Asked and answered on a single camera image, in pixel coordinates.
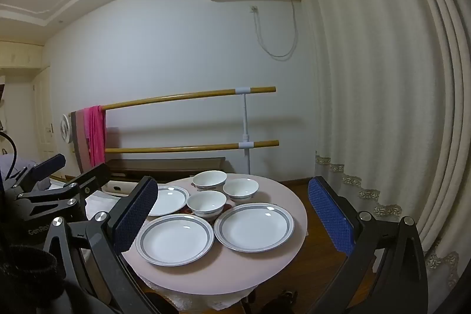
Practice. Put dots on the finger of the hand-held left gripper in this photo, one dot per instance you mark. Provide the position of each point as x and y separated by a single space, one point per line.
92 179
48 167

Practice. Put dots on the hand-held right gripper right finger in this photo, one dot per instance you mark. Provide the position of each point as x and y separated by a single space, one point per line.
331 218

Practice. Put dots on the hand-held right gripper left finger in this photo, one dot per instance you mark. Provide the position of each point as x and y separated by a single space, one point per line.
134 214

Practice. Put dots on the white plate with grey rim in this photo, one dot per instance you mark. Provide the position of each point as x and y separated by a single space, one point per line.
167 201
254 227
174 240

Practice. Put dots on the white patterned-rim bowl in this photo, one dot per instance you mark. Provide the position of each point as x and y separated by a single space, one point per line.
241 188
209 178
206 201

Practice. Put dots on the grey pillow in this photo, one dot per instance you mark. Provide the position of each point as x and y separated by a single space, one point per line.
25 163

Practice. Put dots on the white bed sheet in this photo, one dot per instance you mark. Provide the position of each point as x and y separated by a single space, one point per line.
103 200

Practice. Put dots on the white storage box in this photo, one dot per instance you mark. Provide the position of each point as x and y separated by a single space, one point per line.
121 187

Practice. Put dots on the brown towel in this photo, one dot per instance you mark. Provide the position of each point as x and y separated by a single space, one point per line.
79 141

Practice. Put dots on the white round disc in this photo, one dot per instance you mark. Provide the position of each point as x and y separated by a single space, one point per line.
65 128

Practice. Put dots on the pink towel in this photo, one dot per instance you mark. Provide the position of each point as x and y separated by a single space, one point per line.
96 137

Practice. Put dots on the white panel door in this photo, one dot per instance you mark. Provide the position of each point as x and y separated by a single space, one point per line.
44 115

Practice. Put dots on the round pink table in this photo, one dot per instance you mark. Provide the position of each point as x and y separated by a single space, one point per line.
228 273

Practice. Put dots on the white barre stand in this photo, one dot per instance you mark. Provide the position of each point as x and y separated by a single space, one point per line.
245 115

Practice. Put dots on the cream curtain with lace trim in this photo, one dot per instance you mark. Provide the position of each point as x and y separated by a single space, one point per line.
375 78

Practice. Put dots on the dark wooden bed frame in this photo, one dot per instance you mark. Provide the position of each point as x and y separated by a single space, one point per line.
165 167

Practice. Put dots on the cream wall cabinet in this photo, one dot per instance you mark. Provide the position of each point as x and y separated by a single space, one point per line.
22 54

